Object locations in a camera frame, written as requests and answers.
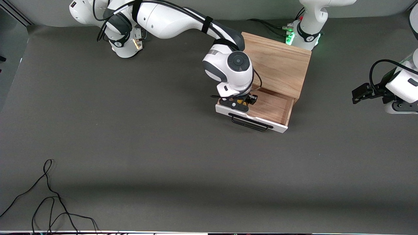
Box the wooden drawer cabinet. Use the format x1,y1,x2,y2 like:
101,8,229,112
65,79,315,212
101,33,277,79
242,32,312,100

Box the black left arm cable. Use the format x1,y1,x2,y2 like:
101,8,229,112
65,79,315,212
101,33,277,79
369,59,418,96

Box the black left base cables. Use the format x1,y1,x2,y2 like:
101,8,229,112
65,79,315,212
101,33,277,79
247,8,306,37

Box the white drawer with black handle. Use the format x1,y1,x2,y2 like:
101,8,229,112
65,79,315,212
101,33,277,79
215,86,296,133

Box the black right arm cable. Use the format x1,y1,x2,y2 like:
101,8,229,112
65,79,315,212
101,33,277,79
93,0,263,99

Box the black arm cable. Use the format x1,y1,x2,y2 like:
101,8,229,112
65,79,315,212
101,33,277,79
369,59,418,96
93,0,263,99

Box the thin black loose cable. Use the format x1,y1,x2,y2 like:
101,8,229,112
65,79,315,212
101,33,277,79
0,159,80,235
32,196,99,235

